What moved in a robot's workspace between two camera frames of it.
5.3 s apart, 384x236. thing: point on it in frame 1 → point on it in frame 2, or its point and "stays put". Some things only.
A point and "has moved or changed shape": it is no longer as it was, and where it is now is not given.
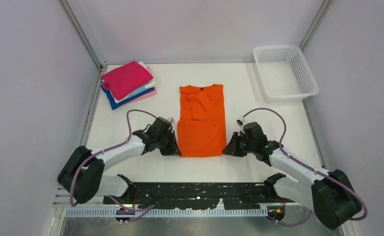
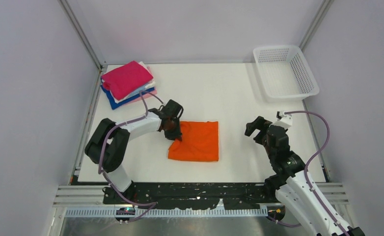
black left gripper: (167, 141) → (173, 127)
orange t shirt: (201, 128) has moved or changed shape
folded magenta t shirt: (124, 80) stays put
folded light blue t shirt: (139, 90) stays put
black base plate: (198, 195) stays put
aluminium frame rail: (84, 36) stays put
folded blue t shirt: (113, 103) stays put
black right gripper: (239, 144) → (261, 129)
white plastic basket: (285, 73) stays put
